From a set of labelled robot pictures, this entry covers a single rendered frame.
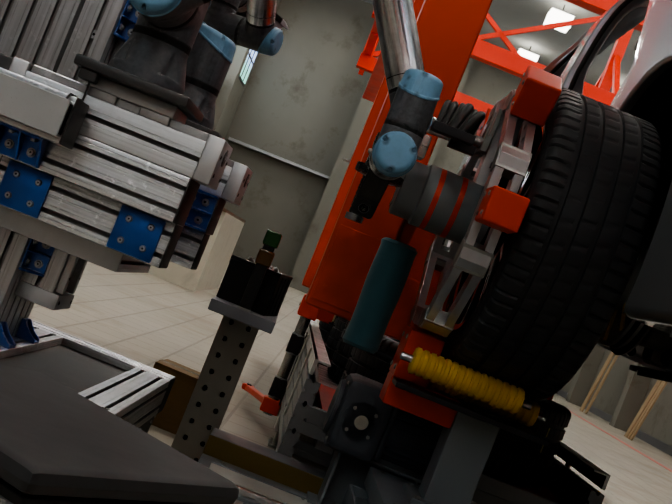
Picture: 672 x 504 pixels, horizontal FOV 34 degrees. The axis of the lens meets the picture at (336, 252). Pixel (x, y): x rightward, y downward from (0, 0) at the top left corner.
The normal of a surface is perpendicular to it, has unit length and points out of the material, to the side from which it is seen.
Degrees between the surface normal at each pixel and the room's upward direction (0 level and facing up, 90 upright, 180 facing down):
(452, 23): 90
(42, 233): 90
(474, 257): 90
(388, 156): 90
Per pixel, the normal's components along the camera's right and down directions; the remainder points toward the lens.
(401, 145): 0.04, 0.00
